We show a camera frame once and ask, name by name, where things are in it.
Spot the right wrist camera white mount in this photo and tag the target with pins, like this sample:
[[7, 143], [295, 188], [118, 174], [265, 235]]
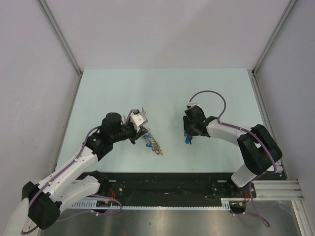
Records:
[[190, 104]]

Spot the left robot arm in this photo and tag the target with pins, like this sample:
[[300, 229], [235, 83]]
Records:
[[52, 195]]

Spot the blue tag key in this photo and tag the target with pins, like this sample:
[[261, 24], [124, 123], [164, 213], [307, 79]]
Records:
[[188, 140], [148, 144]]

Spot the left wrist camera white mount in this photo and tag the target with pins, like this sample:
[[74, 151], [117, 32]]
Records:
[[138, 119]]

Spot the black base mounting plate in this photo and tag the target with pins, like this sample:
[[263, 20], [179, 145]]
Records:
[[171, 189]]

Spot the left aluminium frame post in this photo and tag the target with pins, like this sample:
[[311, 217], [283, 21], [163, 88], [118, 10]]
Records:
[[50, 18]]

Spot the right aluminium frame post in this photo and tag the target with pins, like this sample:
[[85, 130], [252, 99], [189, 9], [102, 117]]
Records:
[[274, 35]]

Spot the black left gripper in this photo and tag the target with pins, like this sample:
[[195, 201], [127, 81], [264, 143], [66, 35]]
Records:
[[141, 131]]

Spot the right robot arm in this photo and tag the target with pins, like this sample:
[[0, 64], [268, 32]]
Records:
[[258, 149]]

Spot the metal disc keyring organizer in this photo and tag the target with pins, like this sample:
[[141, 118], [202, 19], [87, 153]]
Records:
[[154, 143]]

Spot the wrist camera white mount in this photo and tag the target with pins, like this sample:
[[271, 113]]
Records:
[[138, 119], [190, 104]]

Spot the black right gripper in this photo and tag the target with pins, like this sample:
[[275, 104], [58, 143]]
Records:
[[187, 131]]

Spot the aluminium frame post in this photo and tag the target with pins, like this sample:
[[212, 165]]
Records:
[[50, 18], [274, 35]]

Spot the aluminium front rail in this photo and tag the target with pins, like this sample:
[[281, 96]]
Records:
[[278, 190]]

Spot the right aluminium side rail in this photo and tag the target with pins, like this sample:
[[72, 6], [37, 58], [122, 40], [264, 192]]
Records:
[[261, 104]]

